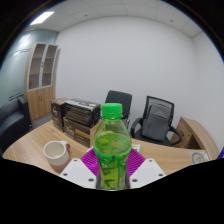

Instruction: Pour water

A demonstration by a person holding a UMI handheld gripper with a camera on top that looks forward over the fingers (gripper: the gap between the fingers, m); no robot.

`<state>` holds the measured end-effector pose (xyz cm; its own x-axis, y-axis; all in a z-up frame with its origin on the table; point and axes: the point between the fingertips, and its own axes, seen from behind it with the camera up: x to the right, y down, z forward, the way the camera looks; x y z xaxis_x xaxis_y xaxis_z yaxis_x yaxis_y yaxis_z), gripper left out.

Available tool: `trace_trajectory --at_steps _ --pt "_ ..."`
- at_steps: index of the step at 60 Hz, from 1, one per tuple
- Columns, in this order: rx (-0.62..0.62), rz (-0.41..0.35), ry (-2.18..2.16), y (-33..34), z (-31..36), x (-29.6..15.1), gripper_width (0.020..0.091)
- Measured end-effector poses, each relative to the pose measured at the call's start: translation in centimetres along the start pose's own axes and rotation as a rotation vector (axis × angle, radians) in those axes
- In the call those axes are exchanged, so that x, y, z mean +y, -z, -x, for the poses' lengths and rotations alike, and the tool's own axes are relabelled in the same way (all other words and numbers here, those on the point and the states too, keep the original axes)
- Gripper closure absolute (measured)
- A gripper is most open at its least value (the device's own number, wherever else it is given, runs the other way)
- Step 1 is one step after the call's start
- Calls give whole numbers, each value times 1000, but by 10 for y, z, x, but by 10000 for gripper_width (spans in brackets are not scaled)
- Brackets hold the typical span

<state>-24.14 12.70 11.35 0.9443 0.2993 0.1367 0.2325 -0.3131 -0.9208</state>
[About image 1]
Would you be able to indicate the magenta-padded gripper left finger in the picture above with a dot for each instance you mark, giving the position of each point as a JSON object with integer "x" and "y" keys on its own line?
{"x": 79, "y": 173}

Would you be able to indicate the white and pink ceramic cup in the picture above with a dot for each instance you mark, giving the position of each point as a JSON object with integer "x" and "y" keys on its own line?
{"x": 56, "y": 153}

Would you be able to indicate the rectangular ceiling light panel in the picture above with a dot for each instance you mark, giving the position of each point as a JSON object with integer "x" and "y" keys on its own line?
{"x": 41, "y": 18}

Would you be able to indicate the black mesh office chair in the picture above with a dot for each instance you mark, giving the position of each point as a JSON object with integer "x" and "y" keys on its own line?
{"x": 175, "y": 133}

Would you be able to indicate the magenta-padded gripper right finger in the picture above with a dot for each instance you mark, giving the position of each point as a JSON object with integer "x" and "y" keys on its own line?
{"x": 148, "y": 171}

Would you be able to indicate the black flat carton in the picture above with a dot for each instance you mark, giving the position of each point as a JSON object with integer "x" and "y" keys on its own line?
{"x": 81, "y": 112}

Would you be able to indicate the green plastic drink bottle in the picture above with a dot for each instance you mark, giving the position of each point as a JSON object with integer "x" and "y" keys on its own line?
{"x": 112, "y": 146}

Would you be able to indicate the wooden cabinet with glass doors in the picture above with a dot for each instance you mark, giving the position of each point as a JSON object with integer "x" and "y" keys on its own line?
{"x": 41, "y": 96}

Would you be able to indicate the black leather sofa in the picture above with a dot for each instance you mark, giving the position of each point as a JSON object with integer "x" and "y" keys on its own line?
{"x": 11, "y": 123}

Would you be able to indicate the grey backpack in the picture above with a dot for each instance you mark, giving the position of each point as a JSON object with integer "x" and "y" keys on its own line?
{"x": 156, "y": 121}

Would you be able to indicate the wooden side desk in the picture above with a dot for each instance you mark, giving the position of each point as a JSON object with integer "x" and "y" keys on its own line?
{"x": 195, "y": 133}

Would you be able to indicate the tall dark brown carton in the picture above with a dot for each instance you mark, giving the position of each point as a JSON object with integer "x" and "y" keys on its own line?
{"x": 56, "y": 115}

